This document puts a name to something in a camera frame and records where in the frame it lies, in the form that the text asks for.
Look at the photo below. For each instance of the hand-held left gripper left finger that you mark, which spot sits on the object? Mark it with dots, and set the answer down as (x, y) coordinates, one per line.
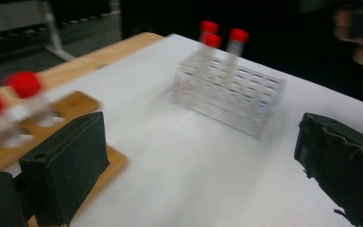
(66, 164)

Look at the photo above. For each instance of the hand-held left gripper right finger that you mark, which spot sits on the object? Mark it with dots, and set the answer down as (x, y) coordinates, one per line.
(343, 167)

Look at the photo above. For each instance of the wooden test tube rack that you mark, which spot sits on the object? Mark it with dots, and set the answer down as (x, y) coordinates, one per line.
(75, 104)

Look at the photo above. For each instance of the clear plastic tube rack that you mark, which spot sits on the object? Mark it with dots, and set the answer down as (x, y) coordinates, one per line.
(233, 101)

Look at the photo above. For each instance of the white table mat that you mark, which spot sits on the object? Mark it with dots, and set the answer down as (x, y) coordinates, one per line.
(186, 176)

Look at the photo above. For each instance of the dark studded rail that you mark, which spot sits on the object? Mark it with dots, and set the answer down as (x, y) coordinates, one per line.
(75, 22)

